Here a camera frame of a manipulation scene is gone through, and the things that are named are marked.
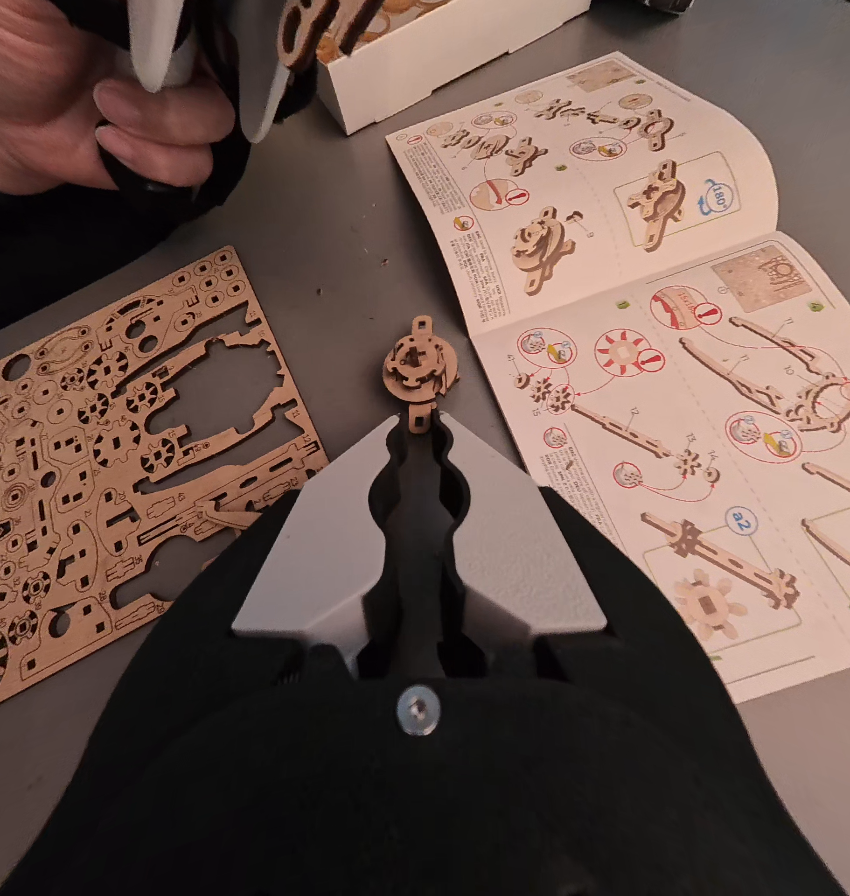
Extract white shallow cardboard box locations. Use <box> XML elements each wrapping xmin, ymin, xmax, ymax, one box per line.
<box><xmin>313</xmin><ymin>0</ymin><xmax>592</xmax><ymax>135</ymax></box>

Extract paper instruction booklet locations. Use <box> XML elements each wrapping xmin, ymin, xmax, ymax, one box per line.
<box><xmin>386</xmin><ymin>50</ymin><xmax>850</xmax><ymax>703</ymax></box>

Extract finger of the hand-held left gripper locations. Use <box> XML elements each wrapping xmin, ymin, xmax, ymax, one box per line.
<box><xmin>215</xmin><ymin>0</ymin><xmax>293</xmax><ymax>144</ymax></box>
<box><xmin>113</xmin><ymin>0</ymin><xmax>203</xmax><ymax>94</ymax></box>

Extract small round wooden model assembly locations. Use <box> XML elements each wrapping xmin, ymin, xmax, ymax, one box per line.
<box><xmin>383</xmin><ymin>316</ymin><xmax>461</xmax><ymax>435</ymax></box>

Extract laser-cut wooden part sheet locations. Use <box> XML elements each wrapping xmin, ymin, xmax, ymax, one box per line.
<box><xmin>0</xmin><ymin>245</ymin><xmax>330</xmax><ymax>715</ymax></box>

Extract wooden model part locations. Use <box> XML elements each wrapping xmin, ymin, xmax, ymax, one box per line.
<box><xmin>277</xmin><ymin>0</ymin><xmax>384</xmax><ymax>72</ymax></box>

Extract person's left hand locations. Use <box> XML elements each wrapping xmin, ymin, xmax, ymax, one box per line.
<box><xmin>0</xmin><ymin>0</ymin><xmax>235</xmax><ymax>191</ymax></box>

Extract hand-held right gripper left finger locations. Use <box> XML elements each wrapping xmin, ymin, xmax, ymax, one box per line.
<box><xmin>230</xmin><ymin>413</ymin><xmax>405</xmax><ymax>676</ymax></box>

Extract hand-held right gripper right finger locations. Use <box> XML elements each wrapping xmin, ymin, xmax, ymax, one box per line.
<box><xmin>432</xmin><ymin>411</ymin><xmax>606</xmax><ymax>676</ymax></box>

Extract dark cloth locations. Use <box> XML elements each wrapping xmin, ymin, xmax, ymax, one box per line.
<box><xmin>0</xmin><ymin>178</ymin><xmax>212</xmax><ymax>340</ymax></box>

